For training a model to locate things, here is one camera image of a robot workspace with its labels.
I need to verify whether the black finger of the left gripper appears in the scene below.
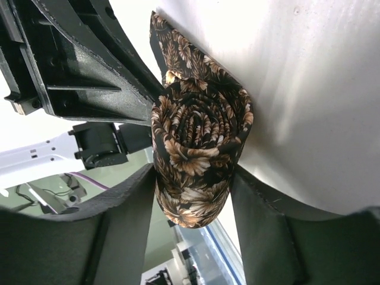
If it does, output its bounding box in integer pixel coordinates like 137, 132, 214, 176
33, 1, 163, 124

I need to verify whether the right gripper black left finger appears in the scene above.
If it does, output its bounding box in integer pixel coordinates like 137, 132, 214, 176
1, 164, 156, 284

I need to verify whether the brown floral tie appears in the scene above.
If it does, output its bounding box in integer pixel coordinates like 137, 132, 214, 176
150, 12, 254, 229

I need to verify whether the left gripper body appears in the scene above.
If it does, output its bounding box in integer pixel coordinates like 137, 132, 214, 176
1, 1, 59, 116

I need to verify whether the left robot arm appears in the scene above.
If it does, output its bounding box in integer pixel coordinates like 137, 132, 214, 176
1, 1, 163, 188

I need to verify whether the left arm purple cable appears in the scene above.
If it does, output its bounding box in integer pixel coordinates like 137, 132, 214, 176
64, 172, 110, 191

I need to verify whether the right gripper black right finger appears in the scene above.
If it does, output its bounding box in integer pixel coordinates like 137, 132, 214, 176
232, 170, 379, 284

